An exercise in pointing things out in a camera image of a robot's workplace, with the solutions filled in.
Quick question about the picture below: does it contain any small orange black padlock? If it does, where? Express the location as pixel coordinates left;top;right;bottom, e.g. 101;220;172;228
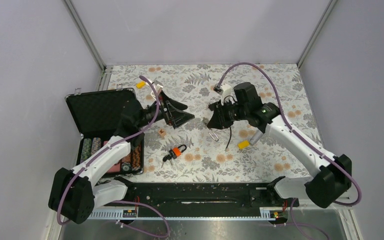
161;144;188;167

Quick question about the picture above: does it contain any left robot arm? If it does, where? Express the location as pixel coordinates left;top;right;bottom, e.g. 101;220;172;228
48;88;194;224

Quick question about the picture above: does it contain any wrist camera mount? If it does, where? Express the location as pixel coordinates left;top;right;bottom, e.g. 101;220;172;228
213;83;234;106
147;80;164;100

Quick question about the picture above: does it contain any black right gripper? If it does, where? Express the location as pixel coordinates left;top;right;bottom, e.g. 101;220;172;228
207;98;249;130

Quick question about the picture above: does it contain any grey marker yellow cap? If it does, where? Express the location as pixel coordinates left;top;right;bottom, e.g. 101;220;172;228
237;130;264;149

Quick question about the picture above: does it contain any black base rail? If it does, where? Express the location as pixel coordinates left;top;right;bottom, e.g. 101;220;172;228
89;182;299;221

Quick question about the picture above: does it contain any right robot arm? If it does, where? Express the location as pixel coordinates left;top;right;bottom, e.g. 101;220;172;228
207;82;352;208

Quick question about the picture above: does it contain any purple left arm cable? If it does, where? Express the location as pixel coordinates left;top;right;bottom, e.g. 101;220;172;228
56;75;161;227

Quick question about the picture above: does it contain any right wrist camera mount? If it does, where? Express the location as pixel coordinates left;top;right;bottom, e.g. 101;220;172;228
213;83;234;106

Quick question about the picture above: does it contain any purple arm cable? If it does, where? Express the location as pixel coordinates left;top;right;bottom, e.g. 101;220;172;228
217;62;363;207
56;75;161;227

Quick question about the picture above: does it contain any floral table cloth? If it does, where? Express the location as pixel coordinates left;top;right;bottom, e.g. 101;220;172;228
108;64;321;183

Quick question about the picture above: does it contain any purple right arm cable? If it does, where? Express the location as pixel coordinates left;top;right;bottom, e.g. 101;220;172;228
217;62;363;207

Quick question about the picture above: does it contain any yellow block near case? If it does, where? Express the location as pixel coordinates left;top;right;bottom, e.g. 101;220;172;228
135;81;147;89

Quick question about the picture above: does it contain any black poker chip case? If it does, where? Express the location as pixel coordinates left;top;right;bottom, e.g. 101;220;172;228
65;88;144;178

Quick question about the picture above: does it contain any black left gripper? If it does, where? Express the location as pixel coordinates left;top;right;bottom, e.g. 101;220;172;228
136;90;195;129

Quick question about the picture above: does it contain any wooden letter cube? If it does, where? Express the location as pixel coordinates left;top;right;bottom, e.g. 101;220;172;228
157;128;167;138

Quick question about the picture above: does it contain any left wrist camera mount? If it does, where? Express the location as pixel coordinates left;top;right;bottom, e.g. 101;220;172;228
147;80;164;100

